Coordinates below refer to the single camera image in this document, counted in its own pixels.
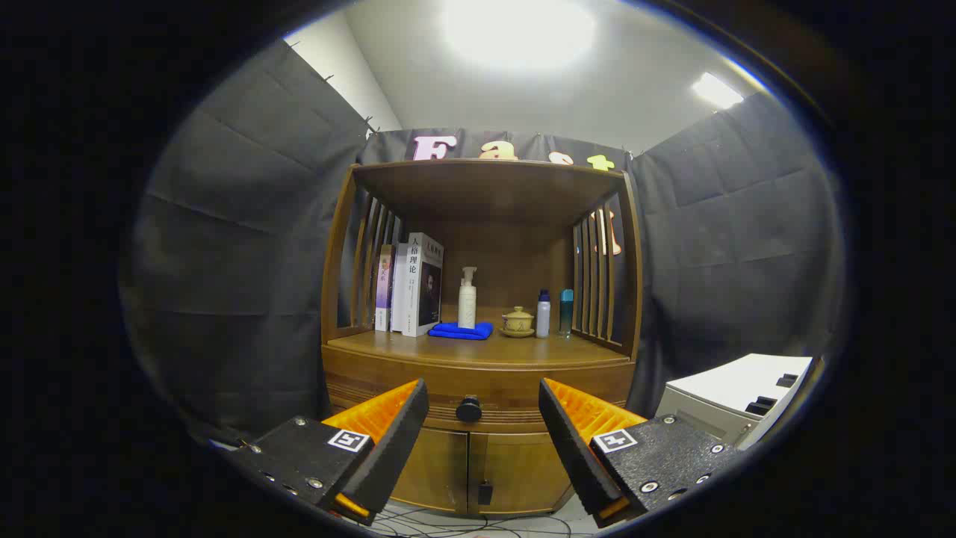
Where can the yellow lidded teacup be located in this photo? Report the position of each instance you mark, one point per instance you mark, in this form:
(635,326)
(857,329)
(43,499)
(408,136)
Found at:
(517,320)

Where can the wooden cabinet door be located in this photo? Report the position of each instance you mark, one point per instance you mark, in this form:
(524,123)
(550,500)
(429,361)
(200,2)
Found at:
(441,471)
(523,471)

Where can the purple book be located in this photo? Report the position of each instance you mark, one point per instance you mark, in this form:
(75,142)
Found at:
(384,291)

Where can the yellow saucer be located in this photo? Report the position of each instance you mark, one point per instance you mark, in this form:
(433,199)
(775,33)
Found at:
(517,334)

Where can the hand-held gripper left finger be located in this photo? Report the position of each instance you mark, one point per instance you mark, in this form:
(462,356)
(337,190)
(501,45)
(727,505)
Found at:
(396,448)

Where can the white bottle with blue cap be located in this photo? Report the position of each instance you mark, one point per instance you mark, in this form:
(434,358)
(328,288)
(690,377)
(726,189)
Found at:
(543,317)

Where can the wooden drawer with black knob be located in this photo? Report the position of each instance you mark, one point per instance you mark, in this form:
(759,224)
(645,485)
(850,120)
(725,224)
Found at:
(403,381)

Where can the white grey appliance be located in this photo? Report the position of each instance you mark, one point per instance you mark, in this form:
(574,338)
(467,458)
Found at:
(739,381)

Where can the thin white book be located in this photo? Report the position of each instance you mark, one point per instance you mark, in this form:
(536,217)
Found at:
(399,291)

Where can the wooden countertop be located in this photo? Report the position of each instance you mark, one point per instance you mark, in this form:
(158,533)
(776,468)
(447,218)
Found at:
(523,350)

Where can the white pump bottle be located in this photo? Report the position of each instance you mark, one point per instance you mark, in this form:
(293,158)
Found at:
(467,306)

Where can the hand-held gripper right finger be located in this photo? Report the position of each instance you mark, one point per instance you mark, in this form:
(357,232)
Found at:
(571,448)

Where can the rectangular ceiling light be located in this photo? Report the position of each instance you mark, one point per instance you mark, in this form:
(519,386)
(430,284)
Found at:
(715,90)

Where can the white book with portrait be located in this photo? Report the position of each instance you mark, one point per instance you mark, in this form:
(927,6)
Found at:
(426,291)

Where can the black door latch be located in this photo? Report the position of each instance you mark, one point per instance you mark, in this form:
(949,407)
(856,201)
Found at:
(485,494)

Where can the blue folded cloth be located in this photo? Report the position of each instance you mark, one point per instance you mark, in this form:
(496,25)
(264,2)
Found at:
(448,331)

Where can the wooden cabinet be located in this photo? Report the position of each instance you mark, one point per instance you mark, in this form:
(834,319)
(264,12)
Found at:
(515,261)

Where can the teal bottle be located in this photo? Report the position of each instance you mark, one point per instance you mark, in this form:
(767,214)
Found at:
(566,314)

